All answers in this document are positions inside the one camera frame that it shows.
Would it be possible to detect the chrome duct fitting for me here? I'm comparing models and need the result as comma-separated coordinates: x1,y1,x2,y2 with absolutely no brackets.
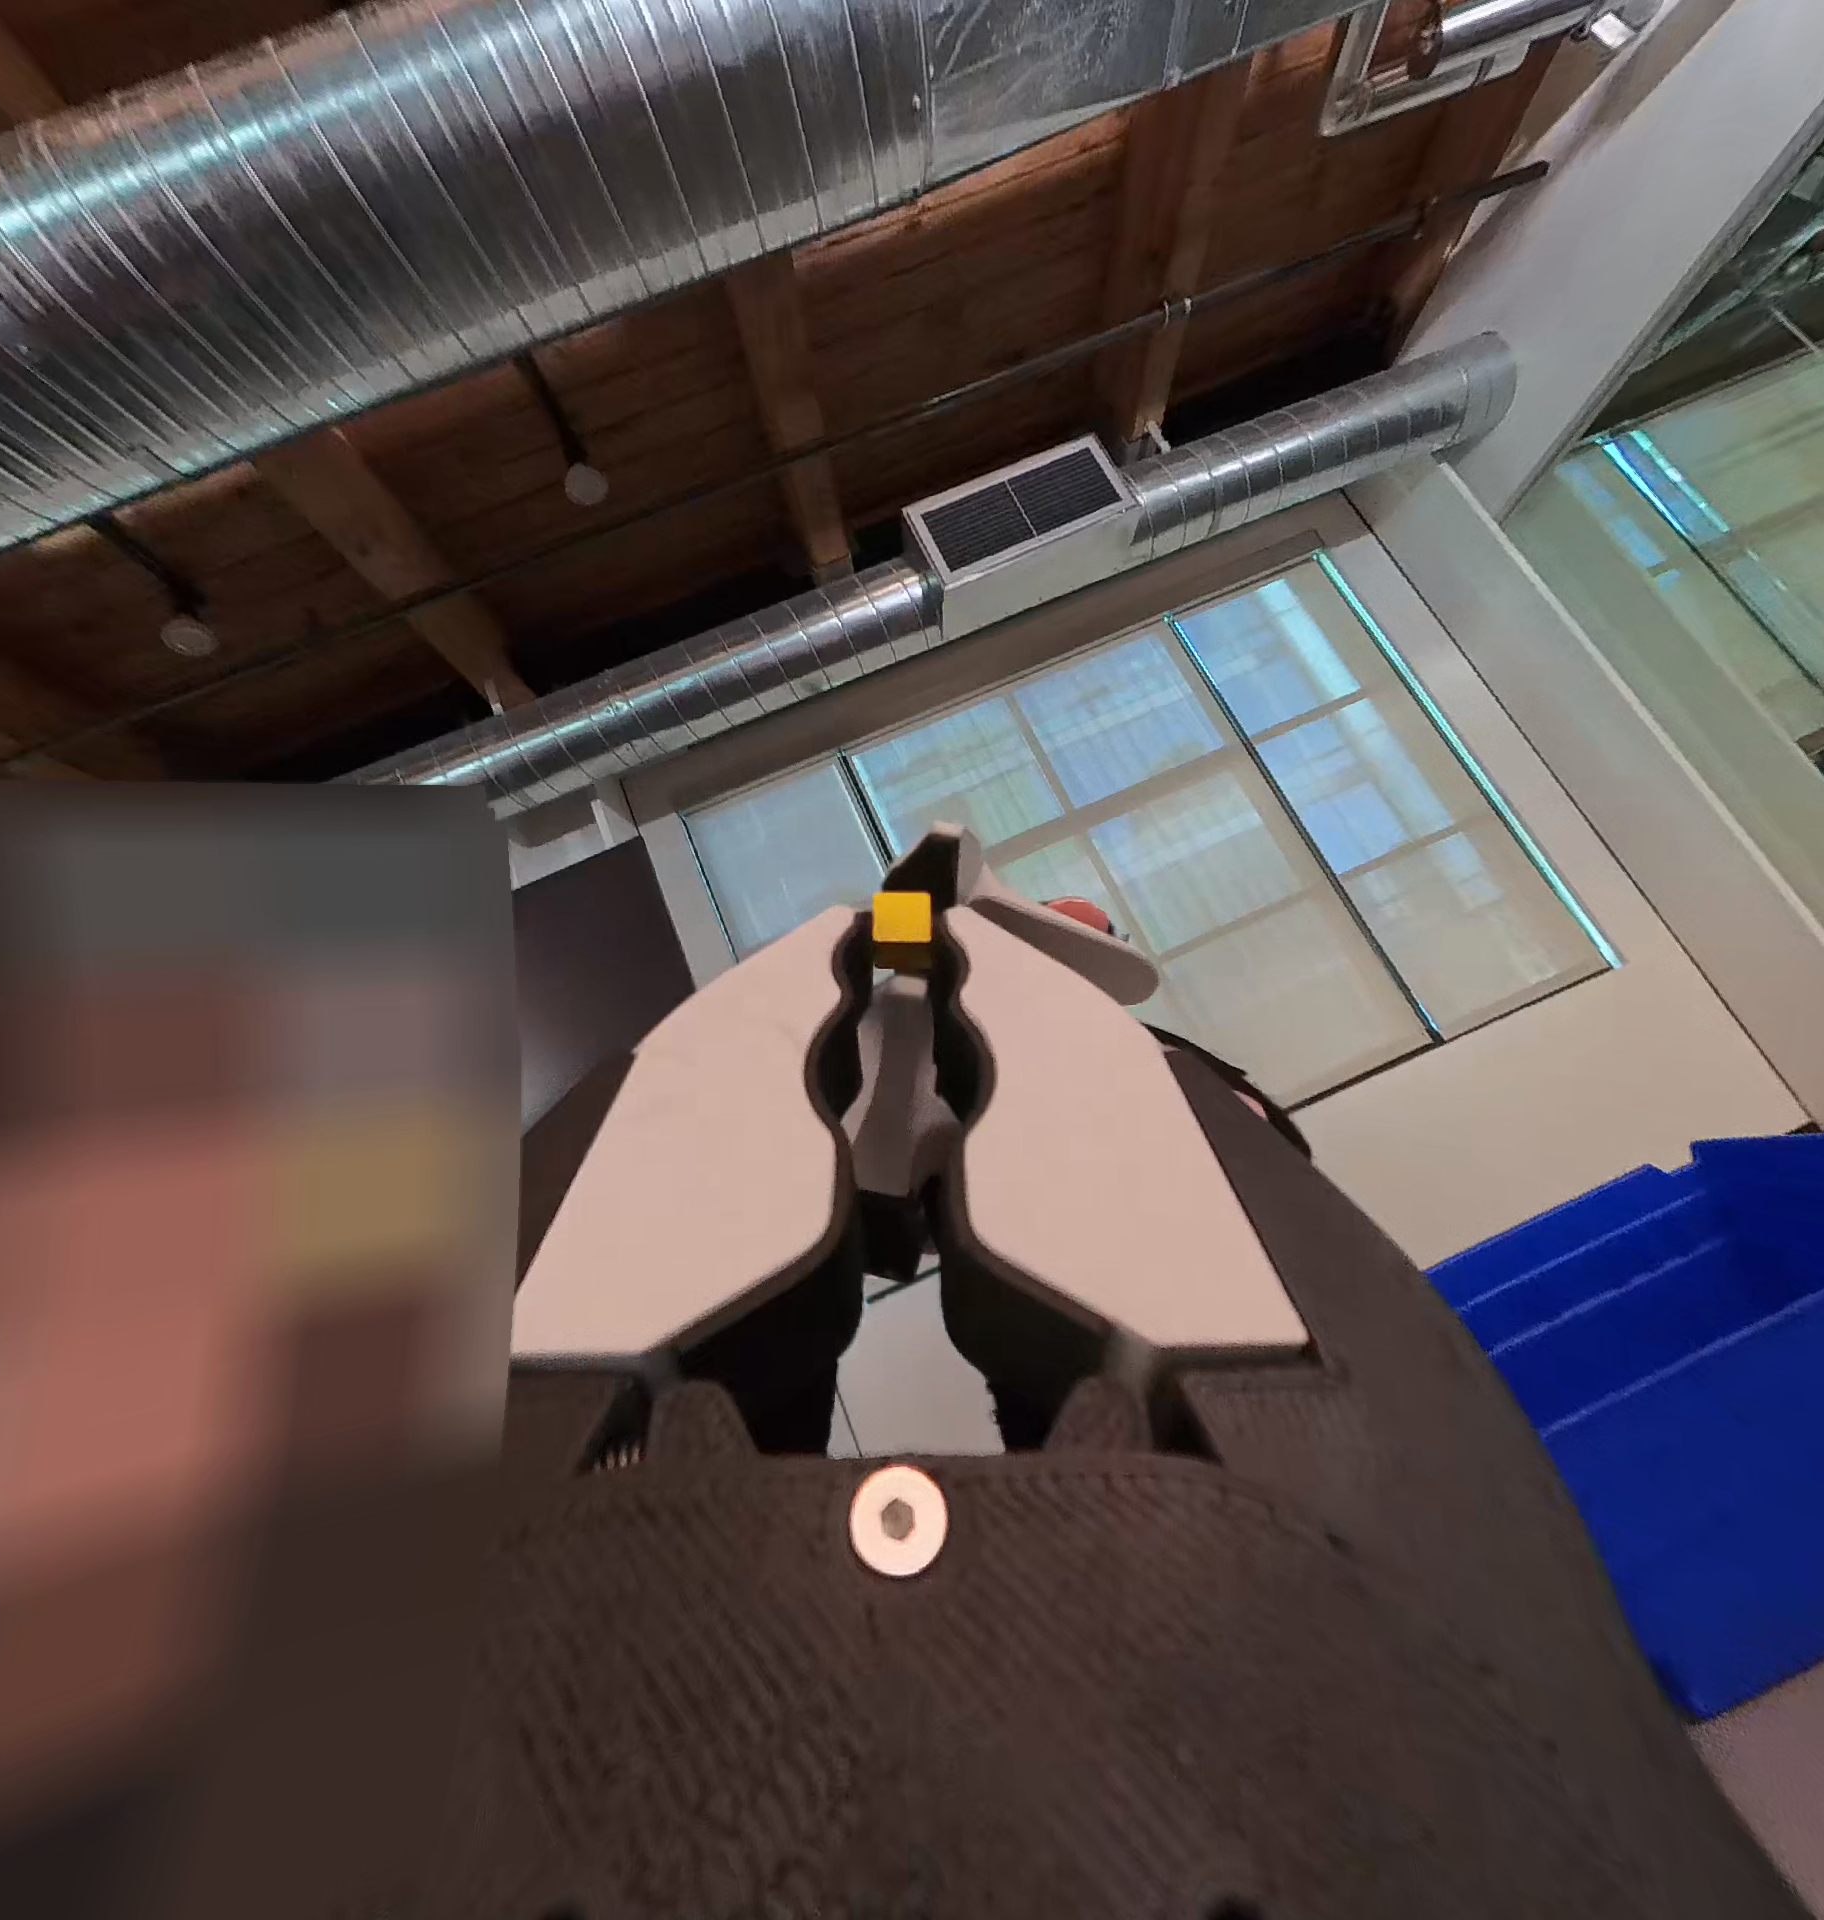
1321,0,1664,140

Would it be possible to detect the large grid window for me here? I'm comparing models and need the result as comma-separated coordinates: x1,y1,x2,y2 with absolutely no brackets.
680,555,1620,1105

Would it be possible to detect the glass partition wall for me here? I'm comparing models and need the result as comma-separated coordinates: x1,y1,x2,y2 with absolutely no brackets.
1503,89,1824,827

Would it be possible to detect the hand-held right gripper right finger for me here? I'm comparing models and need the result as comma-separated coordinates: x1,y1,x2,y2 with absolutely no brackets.
924,900,1323,1453

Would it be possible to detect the white air vent unit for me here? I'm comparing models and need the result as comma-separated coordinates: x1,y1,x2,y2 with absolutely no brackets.
902,433,1142,640

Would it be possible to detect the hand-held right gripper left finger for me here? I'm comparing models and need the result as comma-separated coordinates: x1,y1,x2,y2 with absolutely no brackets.
510,906,874,1453

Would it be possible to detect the thin black ceiling pipe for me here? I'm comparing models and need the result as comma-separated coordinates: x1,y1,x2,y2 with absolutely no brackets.
372,157,1551,616

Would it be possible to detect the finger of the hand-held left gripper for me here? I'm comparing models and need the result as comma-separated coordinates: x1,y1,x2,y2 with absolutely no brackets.
879,822,1164,1008
848,974,957,1278

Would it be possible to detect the blue plastic bin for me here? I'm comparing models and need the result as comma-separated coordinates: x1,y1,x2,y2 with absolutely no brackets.
1533,1132,1824,1721
1426,1161,1711,1433

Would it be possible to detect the large silver air duct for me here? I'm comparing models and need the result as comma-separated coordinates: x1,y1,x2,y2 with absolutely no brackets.
0,0,1456,575

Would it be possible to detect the narrow silver air duct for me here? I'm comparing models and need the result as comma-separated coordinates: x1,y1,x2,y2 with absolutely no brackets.
335,333,1520,822

